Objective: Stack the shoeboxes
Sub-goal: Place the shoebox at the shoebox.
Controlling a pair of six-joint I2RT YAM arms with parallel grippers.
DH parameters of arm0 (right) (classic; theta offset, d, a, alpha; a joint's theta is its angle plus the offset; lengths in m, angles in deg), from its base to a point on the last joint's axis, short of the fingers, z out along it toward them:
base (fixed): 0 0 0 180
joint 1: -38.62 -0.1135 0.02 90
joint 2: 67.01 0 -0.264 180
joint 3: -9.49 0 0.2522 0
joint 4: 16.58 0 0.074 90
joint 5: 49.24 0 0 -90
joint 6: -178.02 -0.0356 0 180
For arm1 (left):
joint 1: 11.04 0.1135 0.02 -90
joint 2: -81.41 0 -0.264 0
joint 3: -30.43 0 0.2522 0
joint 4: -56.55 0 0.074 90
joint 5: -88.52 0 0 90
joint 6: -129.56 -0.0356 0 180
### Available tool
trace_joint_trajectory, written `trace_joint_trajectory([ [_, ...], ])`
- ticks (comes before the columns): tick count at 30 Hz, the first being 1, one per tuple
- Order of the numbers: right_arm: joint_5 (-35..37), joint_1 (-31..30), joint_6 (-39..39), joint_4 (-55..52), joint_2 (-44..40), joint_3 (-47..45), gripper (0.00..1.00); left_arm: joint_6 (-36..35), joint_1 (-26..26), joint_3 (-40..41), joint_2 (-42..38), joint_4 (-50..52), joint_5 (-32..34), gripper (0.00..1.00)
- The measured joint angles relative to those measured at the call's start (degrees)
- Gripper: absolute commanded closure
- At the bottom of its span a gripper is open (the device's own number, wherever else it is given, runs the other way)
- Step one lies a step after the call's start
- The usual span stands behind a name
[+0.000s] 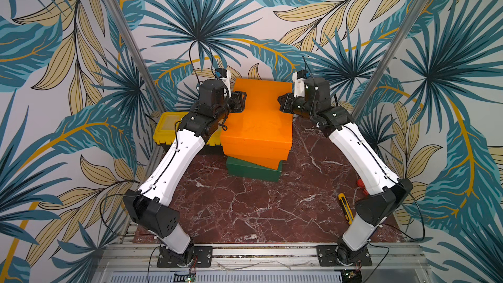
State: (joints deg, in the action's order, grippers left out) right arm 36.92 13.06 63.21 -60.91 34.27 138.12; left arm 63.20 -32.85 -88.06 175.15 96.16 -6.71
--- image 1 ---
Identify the white slotted cable duct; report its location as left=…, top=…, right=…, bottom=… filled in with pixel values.
left=106, top=271, right=343, bottom=282

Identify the right aluminium corner post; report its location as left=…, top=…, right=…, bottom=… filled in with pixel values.
left=352, top=0, right=429, bottom=120

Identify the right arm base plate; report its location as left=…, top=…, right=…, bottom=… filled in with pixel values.
left=316, top=244, right=372, bottom=267

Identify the front aluminium rail frame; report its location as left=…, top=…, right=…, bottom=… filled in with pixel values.
left=91, top=243, right=434, bottom=282

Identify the red pipe wrench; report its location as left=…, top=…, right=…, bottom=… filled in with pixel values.
left=357, top=179, right=369, bottom=196

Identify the yellow black toolbox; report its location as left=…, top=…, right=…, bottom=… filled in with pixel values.
left=153, top=112, right=224, bottom=155

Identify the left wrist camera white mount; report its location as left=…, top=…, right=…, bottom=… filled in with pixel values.
left=215, top=68, right=231, bottom=97

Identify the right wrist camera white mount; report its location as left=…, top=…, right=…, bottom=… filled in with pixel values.
left=292, top=69, right=309, bottom=98

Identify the green shoebox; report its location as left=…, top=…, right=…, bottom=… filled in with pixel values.
left=226, top=157, right=282, bottom=182

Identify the large orange shoebox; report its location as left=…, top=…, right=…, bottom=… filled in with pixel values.
left=224, top=148, right=289, bottom=170

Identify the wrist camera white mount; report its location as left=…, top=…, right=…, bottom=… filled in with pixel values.
left=292, top=69, right=309, bottom=98
left=215, top=68, right=231, bottom=97

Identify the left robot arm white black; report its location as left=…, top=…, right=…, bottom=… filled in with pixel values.
left=123, top=79, right=247, bottom=266

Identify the yellow utility knife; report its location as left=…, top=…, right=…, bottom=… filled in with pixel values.
left=338, top=193, right=354, bottom=225

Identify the left aluminium corner post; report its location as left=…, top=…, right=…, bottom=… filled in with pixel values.
left=103, top=0, right=166, bottom=113

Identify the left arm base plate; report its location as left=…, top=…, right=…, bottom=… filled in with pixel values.
left=157, top=245, right=213, bottom=269

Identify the aluminium corner post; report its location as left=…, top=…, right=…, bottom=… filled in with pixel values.
left=352, top=0, right=429, bottom=120
left=103, top=0, right=166, bottom=113

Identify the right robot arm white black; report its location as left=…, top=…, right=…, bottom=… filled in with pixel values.
left=278, top=70, right=413, bottom=265

